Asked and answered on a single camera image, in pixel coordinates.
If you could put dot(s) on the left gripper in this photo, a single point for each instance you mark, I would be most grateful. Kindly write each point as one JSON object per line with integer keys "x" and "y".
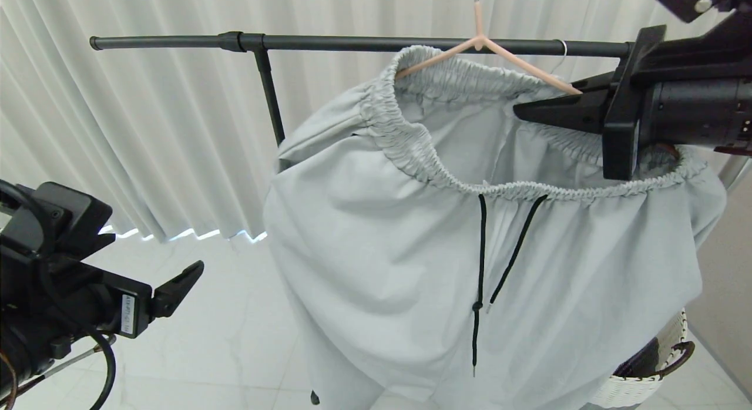
{"x": 100, "y": 304}

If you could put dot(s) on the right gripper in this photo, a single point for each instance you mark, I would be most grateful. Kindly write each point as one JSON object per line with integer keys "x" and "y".
{"x": 693, "y": 110}

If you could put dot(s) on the pink clothes hanger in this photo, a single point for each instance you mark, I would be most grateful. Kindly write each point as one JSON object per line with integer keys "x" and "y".
{"x": 479, "y": 22}
{"x": 564, "y": 49}

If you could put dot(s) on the pale grey shorts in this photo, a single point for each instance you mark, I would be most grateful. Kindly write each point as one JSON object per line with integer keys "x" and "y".
{"x": 411, "y": 251}

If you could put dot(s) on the white laundry basket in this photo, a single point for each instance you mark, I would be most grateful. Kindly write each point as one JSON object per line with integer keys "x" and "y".
{"x": 628, "y": 392}

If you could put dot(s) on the black clothes rack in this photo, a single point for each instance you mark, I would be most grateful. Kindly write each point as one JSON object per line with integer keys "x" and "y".
{"x": 352, "y": 44}

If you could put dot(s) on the white curtain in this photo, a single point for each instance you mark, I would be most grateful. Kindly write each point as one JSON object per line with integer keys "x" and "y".
{"x": 147, "y": 134}

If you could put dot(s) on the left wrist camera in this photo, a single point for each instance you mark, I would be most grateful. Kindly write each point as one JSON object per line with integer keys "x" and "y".
{"x": 59, "y": 222}

